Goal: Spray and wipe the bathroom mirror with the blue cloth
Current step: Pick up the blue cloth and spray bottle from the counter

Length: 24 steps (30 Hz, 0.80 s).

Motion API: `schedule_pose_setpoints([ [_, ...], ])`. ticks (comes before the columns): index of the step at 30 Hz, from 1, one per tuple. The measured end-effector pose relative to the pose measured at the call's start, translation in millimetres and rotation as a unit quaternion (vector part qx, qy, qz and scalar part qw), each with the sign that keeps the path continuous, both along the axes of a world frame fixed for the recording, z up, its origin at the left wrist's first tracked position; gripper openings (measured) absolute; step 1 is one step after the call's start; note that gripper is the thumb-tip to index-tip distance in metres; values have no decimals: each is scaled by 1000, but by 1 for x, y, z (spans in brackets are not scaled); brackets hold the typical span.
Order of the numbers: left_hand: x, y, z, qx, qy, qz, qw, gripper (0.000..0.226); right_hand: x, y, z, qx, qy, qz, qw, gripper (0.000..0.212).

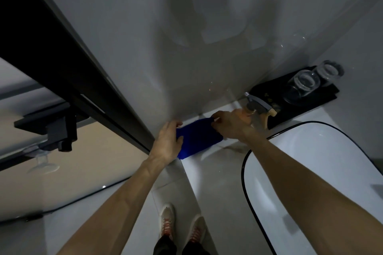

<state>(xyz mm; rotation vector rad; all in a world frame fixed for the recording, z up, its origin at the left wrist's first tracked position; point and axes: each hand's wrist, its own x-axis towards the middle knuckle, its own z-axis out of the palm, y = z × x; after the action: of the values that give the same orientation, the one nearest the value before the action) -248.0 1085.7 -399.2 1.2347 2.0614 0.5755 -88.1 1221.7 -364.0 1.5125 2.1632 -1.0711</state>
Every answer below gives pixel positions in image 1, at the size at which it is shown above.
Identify person's right hand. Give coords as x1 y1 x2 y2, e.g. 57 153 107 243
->
211 109 258 145

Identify person's left hand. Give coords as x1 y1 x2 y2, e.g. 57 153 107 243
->
148 120 184 167

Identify blue cloth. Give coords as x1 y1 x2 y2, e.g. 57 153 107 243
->
176 116 224 160

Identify orange spray bottle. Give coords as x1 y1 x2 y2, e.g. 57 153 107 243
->
244 92 279 130

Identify person's right forearm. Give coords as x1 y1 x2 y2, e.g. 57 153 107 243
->
244 131 383 255

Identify person's left forearm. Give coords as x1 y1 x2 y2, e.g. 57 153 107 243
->
57 156 168 255

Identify person's left beige shoe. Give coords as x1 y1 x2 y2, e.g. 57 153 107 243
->
158 203 176 242

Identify person's beige shoe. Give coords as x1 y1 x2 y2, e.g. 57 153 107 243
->
158 203 176 242
185 214 207 245

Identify person's right beige shoe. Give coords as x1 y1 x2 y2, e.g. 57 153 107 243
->
185 214 207 245

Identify person's black trousers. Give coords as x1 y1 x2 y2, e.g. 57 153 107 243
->
153 235 210 255

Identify white marble vanity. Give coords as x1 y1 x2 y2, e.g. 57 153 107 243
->
176 96 383 255

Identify clear glass cup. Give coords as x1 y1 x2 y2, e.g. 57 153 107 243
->
313 60 345 87
282 69 321 106

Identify black tray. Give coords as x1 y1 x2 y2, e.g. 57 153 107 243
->
249 66 340 130

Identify white sink basin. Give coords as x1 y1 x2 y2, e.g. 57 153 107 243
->
241 121 383 255

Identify clear suction cup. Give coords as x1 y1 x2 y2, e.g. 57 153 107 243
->
26 151 60 175

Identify black framed frosted glass door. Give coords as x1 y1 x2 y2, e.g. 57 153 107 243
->
0 0 156 226

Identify black door handle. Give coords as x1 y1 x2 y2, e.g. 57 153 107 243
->
14 103 90 153

